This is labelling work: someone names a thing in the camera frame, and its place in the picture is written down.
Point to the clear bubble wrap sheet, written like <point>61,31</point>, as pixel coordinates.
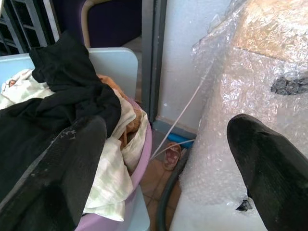
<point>216,144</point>

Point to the dark purple chair cream frame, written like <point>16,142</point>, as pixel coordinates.
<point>113,21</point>

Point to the lavender plastic laundry basket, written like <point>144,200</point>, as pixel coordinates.
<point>142,168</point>

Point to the orange cloth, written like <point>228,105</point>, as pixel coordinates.
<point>108,80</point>

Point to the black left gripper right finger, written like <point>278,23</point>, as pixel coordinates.
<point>276,180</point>

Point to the blue plastic object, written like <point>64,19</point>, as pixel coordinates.
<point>178,138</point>

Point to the white garment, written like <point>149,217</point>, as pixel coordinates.
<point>110,180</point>

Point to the light blue plastic stool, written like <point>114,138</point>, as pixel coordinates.
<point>113,69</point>

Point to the dark grey door frame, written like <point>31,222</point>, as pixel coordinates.
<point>151,60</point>

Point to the worn pink slipper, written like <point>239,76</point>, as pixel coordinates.
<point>172,156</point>

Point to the dark metal rack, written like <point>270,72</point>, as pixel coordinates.
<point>14,29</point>

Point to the black garment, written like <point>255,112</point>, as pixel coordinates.
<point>60,84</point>

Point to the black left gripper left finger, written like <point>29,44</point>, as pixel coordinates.
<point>60,180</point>

